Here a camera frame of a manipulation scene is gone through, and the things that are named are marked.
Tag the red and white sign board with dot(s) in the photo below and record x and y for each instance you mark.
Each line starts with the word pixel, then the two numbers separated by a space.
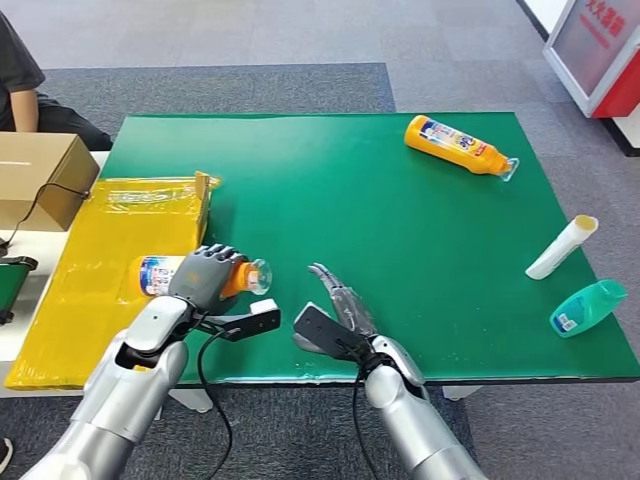
pixel 590 40

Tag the green bin with black rim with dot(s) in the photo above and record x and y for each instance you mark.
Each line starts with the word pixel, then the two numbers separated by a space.
pixel 12 285

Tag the person's foot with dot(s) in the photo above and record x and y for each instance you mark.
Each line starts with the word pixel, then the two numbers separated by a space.
pixel 4 456

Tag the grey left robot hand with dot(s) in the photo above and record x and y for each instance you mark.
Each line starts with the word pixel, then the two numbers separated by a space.
pixel 200 278

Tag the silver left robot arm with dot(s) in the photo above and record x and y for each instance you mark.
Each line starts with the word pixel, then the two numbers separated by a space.
pixel 125 397

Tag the person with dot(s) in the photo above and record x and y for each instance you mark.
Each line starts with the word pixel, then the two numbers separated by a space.
pixel 15 66

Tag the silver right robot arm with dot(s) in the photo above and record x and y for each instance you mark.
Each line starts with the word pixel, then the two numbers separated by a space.
pixel 410 424

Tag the white side table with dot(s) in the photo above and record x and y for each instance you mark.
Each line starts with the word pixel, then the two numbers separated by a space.
pixel 42 242

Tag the green table mat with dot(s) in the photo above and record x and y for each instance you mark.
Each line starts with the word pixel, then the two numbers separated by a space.
pixel 350 199

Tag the teal plastic bottle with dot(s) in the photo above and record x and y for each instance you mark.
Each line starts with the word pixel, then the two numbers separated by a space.
pixel 590 308

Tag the white table leg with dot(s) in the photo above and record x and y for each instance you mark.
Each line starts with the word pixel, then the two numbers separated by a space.
pixel 192 399
pixel 463 393

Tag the black right camera bracket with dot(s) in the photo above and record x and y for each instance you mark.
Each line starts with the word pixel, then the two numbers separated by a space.
pixel 324 331

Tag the orange detergent bottle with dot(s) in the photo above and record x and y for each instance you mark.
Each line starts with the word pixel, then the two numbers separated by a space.
pixel 450 142
pixel 150 277

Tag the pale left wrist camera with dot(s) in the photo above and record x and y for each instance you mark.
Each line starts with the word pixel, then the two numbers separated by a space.
pixel 263 307

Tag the black camera bracket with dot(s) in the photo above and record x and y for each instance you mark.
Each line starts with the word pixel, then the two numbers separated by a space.
pixel 255 323
pixel 324 331

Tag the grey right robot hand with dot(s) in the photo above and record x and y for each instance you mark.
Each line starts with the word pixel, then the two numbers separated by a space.
pixel 352 311

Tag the yellow taped flat box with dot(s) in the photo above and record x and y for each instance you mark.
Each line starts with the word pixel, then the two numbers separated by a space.
pixel 75 318

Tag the person's forearm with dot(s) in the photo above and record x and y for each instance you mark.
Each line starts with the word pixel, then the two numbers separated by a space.
pixel 24 112

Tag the brown cardboard box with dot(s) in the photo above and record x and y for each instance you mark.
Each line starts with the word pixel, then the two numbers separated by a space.
pixel 45 166

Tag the white tube bottle yellow cap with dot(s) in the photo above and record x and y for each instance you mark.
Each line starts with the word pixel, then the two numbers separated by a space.
pixel 555 255

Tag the black left camera bracket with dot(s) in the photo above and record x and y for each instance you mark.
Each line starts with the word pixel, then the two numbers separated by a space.
pixel 255 323

